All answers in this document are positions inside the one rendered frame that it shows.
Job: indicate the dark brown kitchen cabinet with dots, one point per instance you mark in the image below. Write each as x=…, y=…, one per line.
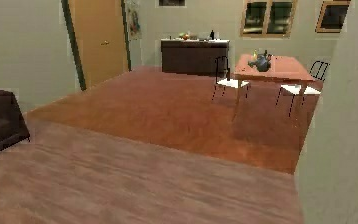
x=194, y=57

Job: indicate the black chair with white seat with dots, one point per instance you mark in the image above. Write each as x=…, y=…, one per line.
x=302, y=87
x=227, y=80

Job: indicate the orange and green food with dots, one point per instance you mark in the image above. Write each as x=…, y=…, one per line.
x=185, y=36

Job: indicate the black dispenser bottle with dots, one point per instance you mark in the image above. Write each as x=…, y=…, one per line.
x=212, y=34

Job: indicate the yellow-green dispenser bottle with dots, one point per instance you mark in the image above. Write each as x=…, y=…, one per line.
x=254, y=54

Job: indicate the dark blue-grey kettle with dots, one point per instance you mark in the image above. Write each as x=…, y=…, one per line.
x=262, y=62

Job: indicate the dark slim bottle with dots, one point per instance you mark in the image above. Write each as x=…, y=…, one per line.
x=265, y=53

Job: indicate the tan wooden room door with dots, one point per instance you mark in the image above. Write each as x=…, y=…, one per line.
x=98, y=38

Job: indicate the salmon wooden dining table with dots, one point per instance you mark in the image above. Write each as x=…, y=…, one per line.
x=280, y=70

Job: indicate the wooden framed double window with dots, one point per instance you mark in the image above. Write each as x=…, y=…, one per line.
x=267, y=17

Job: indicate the dark brown sofa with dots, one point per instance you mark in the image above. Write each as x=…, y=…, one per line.
x=2, y=115

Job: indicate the wooden framed single window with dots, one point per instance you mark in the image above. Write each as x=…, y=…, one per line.
x=333, y=16

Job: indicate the colourful wall hanging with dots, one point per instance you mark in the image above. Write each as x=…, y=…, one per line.
x=133, y=21

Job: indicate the dark framed wall picture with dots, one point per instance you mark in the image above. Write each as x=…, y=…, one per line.
x=171, y=2

